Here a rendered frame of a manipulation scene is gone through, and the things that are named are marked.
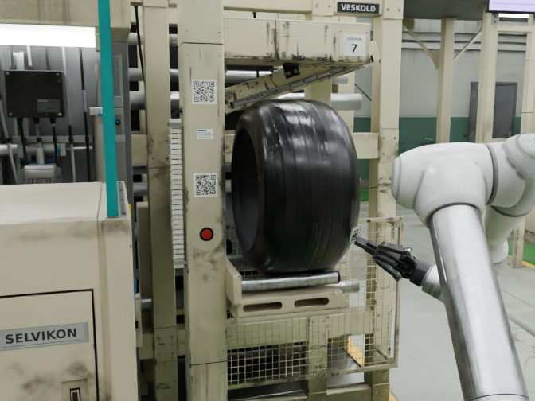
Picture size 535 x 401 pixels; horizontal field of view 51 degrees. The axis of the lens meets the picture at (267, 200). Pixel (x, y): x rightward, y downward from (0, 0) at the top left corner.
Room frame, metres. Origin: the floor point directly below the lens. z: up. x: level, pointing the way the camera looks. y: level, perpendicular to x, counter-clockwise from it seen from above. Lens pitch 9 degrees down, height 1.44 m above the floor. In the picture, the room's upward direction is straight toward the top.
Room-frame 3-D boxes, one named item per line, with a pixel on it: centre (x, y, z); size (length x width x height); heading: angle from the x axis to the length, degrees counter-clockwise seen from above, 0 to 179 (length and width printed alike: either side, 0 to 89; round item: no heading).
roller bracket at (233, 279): (1.85, 0.14, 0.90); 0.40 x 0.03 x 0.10; 16
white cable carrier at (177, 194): (1.76, 0.29, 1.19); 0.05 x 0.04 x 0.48; 16
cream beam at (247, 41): (2.22, -0.07, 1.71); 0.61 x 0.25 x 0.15; 106
